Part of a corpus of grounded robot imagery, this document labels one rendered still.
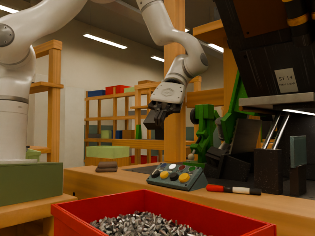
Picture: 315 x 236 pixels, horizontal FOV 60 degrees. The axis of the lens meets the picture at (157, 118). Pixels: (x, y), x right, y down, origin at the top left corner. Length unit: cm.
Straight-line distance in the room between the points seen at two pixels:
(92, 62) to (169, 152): 823
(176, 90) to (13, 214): 58
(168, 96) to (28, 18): 49
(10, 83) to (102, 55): 909
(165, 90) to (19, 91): 45
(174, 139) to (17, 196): 89
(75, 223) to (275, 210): 37
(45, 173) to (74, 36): 862
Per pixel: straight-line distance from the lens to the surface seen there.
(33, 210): 85
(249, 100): 67
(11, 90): 92
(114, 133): 713
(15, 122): 91
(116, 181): 91
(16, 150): 91
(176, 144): 151
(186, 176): 72
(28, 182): 89
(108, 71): 1000
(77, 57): 929
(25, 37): 93
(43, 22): 98
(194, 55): 94
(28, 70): 103
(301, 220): 59
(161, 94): 88
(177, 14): 165
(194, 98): 154
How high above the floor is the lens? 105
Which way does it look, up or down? 3 degrees up
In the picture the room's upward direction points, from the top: straight up
